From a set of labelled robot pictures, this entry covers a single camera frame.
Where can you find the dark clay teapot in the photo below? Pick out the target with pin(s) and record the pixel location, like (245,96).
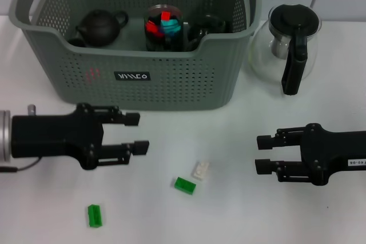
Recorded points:
(98,28)

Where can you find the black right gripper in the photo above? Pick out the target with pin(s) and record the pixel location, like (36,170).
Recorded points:
(331,149)

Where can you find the teal square block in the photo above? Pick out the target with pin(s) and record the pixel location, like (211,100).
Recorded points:
(171,26)

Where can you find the small red peaked block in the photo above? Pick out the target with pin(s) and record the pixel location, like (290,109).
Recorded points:
(151,27)

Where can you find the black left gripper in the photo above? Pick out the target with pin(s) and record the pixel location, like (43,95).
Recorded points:
(57,135)

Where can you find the grey perforated plastic storage bin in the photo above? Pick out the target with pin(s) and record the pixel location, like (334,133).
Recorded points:
(171,92)

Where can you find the small red square block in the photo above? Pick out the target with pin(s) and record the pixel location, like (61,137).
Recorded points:
(165,16)

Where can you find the green rectangular block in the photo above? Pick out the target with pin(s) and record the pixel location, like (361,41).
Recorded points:
(95,216)
(185,185)

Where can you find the white two-stud block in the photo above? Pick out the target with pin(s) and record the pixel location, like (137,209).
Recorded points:
(200,170)

